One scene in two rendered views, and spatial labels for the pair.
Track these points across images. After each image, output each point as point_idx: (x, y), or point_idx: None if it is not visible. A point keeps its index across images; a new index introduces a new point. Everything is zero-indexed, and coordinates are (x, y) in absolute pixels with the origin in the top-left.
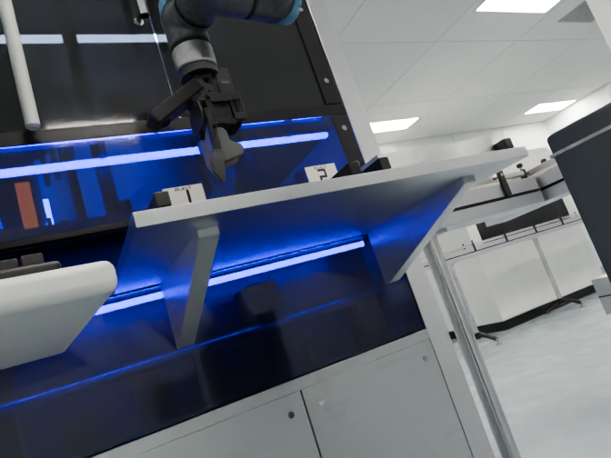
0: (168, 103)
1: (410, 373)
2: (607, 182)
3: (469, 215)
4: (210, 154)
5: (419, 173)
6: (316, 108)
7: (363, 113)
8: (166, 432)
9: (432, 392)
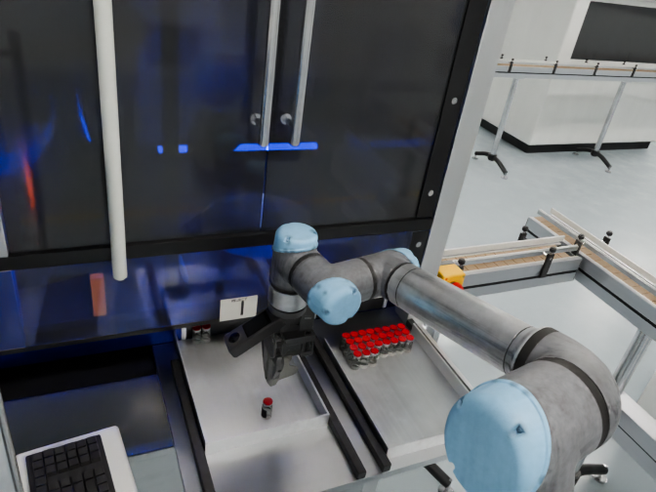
0: (249, 343)
1: None
2: None
3: (491, 290)
4: (268, 372)
5: (409, 470)
6: (402, 224)
7: (447, 228)
8: (172, 449)
9: None
